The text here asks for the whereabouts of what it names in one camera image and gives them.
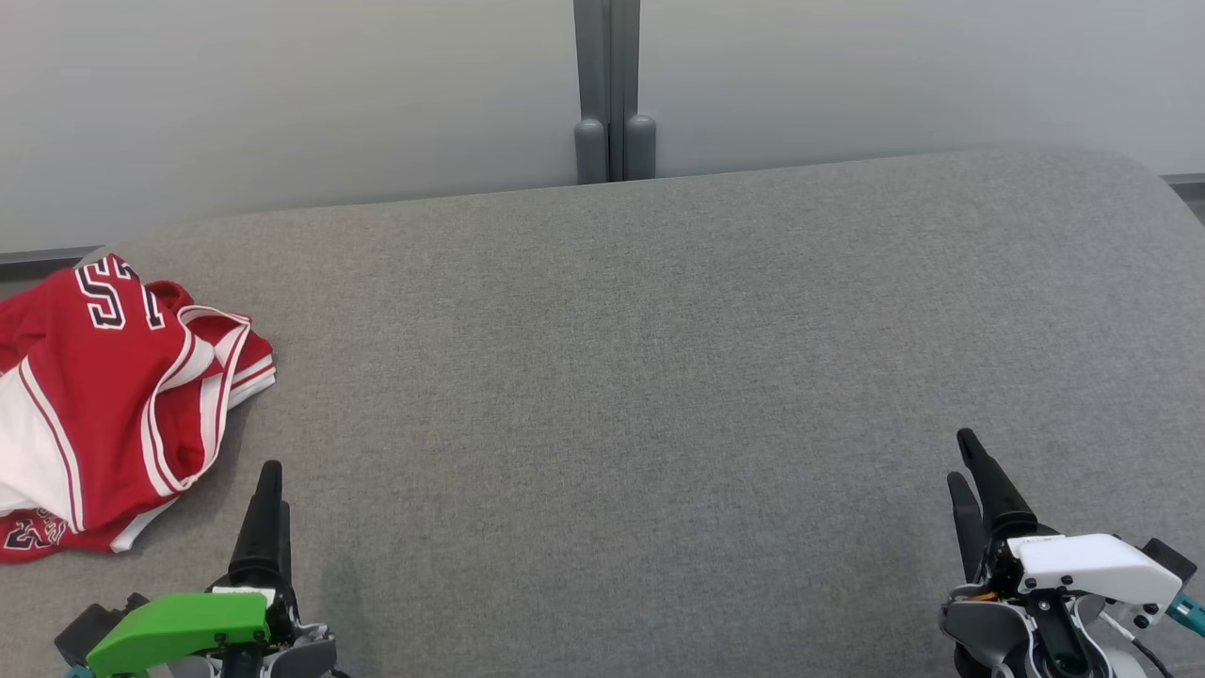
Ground red basketball jersey top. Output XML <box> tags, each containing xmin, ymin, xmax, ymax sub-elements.
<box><xmin>0</xmin><ymin>252</ymin><xmax>278</xmax><ymax>557</ymax></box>

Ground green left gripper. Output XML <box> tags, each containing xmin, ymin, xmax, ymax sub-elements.
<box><xmin>85</xmin><ymin>460</ymin><xmax>302</xmax><ymax>677</ymax></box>

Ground red basketball shorts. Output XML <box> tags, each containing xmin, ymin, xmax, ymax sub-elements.
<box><xmin>0</xmin><ymin>499</ymin><xmax>180</xmax><ymax>565</ymax></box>

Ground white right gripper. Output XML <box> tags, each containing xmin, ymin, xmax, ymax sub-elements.
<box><xmin>946</xmin><ymin>428</ymin><xmax>1183</xmax><ymax>630</ymax></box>

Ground thin right gripper cable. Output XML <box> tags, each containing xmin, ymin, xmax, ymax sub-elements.
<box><xmin>1100</xmin><ymin>612</ymin><xmax>1178</xmax><ymax>678</ymax></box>

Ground teal right camera connector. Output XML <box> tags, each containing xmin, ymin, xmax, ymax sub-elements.
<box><xmin>1165</xmin><ymin>593</ymin><xmax>1205</xmax><ymax>638</ymax></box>

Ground grey partition post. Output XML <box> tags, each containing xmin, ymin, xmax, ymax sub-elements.
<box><xmin>572</xmin><ymin>0</ymin><xmax>658</xmax><ymax>185</ymax></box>

